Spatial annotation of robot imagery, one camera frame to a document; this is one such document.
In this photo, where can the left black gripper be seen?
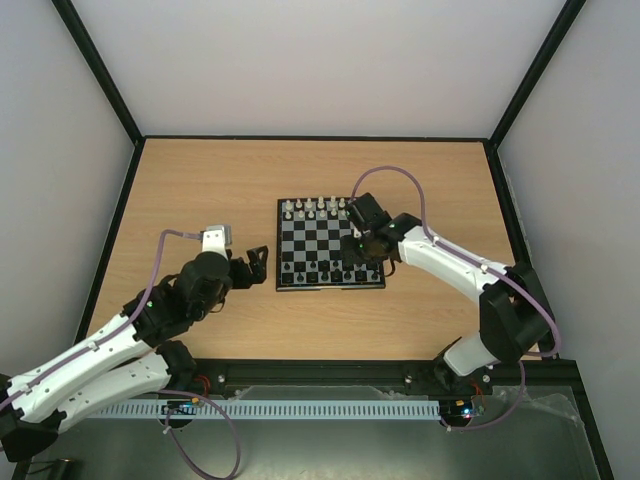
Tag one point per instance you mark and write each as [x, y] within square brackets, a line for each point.
[259, 269]

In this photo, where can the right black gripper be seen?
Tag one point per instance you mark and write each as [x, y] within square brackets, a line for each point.
[360, 248]

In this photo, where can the black chess king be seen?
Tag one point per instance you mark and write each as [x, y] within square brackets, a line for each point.
[336, 277]

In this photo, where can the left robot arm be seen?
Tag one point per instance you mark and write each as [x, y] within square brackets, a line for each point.
[136, 352]

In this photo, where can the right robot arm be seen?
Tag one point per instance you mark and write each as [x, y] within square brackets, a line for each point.
[513, 311]

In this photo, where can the left circuit board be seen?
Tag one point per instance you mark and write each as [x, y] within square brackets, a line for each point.
[184, 407]

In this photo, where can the circuit board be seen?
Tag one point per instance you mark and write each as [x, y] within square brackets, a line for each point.
[465, 408]
[184, 407]

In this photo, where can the right circuit board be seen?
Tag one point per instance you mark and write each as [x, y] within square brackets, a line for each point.
[465, 408]

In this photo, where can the black and silver chessboard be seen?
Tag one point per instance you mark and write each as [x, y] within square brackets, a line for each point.
[316, 240]

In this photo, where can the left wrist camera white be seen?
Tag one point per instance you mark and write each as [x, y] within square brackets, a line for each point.
[216, 238]

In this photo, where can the black aluminium rail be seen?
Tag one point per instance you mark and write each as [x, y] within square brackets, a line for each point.
[236, 373]

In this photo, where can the white slotted cable duct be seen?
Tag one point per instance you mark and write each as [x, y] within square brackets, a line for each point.
[283, 410]

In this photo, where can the black frame post left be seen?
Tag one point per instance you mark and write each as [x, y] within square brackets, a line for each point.
[87, 48]

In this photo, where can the black frame post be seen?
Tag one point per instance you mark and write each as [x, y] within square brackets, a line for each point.
[546, 52]
[87, 48]

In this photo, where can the black frame post right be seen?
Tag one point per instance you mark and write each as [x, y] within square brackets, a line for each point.
[546, 52]

